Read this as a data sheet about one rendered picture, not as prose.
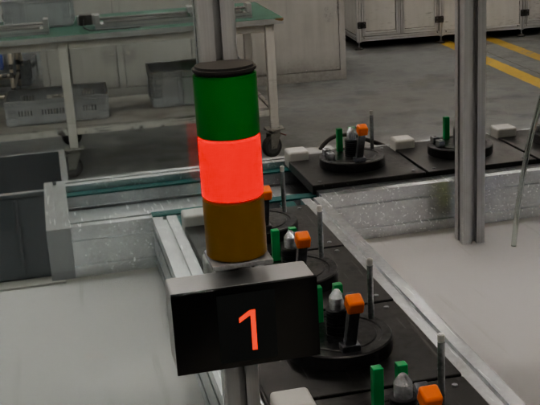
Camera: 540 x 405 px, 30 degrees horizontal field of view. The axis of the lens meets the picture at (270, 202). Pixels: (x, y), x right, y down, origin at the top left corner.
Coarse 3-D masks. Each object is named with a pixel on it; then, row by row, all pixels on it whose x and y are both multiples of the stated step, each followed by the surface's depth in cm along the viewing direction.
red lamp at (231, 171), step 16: (208, 144) 78; (224, 144) 78; (240, 144) 78; (256, 144) 79; (208, 160) 78; (224, 160) 78; (240, 160) 78; (256, 160) 79; (208, 176) 79; (224, 176) 78; (240, 176) 78; (256, 176) 79; (208, 192) 79; (224, 192) 79; (240, 192) 79; (256, 192) 80
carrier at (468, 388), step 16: (400, 368) 110; (400, 384) 105; (432, 384) 120; (448, 384) 120; (464, 384) 119; (272, 400) 115; (288, 400) 114; (304, 400) 114; (320, 400) 118; (336, 400) 117; (352, 400) 117; (368, 400) 113; (384, 400) 113; (400, 400) 105; (416, 400) 106; (448, 400) 116; (464, 400) 116; (480, 400) 116
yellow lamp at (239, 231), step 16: (208, 208) 80; (224, 208) 79; (240, 208) 79; (256, 208) 80; (208, 224) 81; (224, 224) 80; (240, 224) 80; (256, 224) 80; (208, 240) 81; (224, 240) 80; (240, 240) 80; (256, 240) 81; (208, 256) 82; (224, 256) 80; (240, 256) 80; (256, 256) 81
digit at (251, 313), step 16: (272, 288) 82; (224, 304) 81; (240, 304) 81; (256, 304) 82; (272, 304) 82; (224, 320) 81; (240, 320) 82; (256, 320) 82; (272, 320) 82; (224, 336) 82; (240, 336) 82; (256, 336) 82; (272, 336) 83; (224, 352) 82; (240, 352) 82; (256, 352) 83; (272, 352) 83
